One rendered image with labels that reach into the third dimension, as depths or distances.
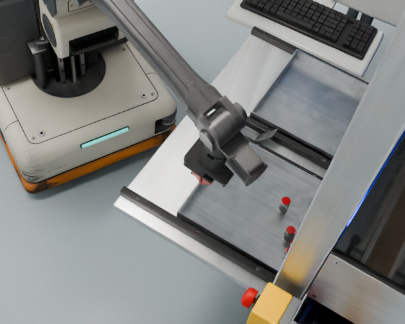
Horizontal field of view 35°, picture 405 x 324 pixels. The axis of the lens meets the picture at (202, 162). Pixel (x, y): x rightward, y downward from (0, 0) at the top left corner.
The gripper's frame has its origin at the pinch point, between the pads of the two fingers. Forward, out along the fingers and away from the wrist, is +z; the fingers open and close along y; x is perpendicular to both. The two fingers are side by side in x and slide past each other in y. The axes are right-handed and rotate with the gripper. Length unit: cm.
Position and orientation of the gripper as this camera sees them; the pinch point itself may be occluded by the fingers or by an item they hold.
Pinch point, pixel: (204, 180)
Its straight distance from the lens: 137.7
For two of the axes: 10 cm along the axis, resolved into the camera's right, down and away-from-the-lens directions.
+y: 8.3, 5.5, -1.2
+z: -2.0, 4.8, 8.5
